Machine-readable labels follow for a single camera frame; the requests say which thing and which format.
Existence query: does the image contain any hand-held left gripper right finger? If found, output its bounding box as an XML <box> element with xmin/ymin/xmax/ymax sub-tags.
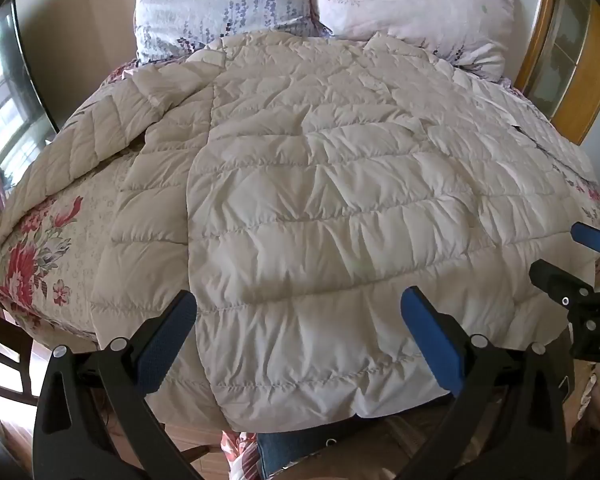
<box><xmin>400</xmin><ymin>286</ymin><xmax>579</xmax><ymax>480</ymax></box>

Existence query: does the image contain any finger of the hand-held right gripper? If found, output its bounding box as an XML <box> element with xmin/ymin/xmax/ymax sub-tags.
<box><xmin>528</xmin><ymin>259</ymin><xmax>600</xmax><ymax>313</ymax></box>
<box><xmin>570</xmin><ymin>222</ymin><xmax>600</xmax><ymax>257</ymax></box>

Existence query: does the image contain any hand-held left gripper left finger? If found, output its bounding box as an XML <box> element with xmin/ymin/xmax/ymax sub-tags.
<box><xmin>32</xmin><ymin>289</ymin><xmax>204</xmax><ymax>480</ymax></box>

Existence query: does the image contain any beige quilted down jacket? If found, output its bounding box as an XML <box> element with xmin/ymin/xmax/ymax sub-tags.
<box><xmin>0</xmin><ymin>29</ymin><xmax>597</xmax><ymax>435</ymax></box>

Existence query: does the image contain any floral bed sheet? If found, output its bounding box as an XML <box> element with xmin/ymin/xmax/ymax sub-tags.
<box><xmin>0</xmin><ymin>55</ymin><xmax>600</xmax><ymax>480</ymax></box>

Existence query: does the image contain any dark wooden chair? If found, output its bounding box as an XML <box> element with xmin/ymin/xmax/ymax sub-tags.
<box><xmin>0</xmin><ymin>305</ymin><xmax>48</xmax><ymax>413</ymax></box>

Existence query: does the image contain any person's blue jeans leg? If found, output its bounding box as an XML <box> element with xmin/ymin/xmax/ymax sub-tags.
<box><xmin>256</xmin><ymin>427</ymin><xmax>333</xmax><ymax>480</ymax></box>

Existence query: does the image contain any wooden glass door cabinet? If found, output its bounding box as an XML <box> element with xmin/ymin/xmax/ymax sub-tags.
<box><xmin>510</xmin><ymin>0</ymin><xmax>600</xmax><ymax>147</ymax></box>

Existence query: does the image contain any window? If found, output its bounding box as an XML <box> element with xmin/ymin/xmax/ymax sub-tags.
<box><xmin>0</xmin><ymin>7</ymin><xmax>58</xmax><ymax>188</ymax></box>

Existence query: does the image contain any pink tree print pillow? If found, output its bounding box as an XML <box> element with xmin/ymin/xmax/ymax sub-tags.
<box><xmin>311</xmin><ymin>0</ymin><xmax>517</xmax><ymax>80</ymax></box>

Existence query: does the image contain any white lavender print pillow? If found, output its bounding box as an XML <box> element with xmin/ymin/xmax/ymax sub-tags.
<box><xmin>132</xmin><ymin>0</ymin><xmax>318</xmax><ymax>63</ymax></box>

